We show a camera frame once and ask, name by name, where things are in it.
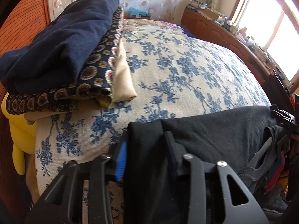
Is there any yellow plush toy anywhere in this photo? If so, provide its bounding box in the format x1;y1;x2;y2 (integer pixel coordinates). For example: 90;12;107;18
1;93;38;175

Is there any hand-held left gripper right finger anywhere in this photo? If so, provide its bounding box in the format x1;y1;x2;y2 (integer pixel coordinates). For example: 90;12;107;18
164;131;269;224

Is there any long wooden cabinet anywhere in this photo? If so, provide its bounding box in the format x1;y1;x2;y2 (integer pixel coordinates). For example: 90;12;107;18
181;6;281;80

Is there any blue plastic bag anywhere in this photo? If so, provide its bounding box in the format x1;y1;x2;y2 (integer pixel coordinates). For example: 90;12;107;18
128;7;151;19

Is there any pile of papers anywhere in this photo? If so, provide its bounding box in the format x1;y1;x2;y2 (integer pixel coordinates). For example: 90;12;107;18
189;0;207;11

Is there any folded navy blue cloth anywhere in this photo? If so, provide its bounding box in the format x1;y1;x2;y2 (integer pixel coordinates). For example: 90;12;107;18
0;0;120;91

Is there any navy medallion patterned cloth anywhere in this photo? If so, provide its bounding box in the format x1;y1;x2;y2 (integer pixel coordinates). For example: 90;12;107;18
6;6;124;116

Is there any cream bedspread with blue flowers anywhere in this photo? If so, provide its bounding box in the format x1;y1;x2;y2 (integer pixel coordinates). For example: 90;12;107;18
35;29;272;224

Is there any folded beige cloth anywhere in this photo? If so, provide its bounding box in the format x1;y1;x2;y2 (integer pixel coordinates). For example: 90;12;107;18
24;38;138;126

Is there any black printed t-shirt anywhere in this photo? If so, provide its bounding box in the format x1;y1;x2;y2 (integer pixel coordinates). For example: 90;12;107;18
123;105;281;224

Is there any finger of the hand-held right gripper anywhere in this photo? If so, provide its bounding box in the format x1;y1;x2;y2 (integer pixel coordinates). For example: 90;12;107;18
270;106;284;122

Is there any dark bag with zipper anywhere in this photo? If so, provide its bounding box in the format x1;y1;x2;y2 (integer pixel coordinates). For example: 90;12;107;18
241;126;292;224

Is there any cardboard box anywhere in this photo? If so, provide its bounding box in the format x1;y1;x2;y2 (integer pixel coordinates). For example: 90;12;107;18
198;7;220;20

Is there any navy blue bed sheet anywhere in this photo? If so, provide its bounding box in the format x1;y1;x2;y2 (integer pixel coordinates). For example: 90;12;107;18
180;24;195;38

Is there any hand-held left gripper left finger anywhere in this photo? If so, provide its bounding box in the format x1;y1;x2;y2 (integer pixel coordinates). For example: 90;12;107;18
24;142;129;224

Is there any wooden slatted wardrobe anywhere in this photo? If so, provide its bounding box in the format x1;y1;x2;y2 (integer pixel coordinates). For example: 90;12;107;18
0;0;51;192

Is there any pink floral blanket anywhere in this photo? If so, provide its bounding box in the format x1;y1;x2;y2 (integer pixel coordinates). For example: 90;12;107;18
123;18;185;32

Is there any wooden framed window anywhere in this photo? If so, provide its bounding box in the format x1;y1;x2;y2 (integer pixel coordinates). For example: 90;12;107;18
230;0;299;82

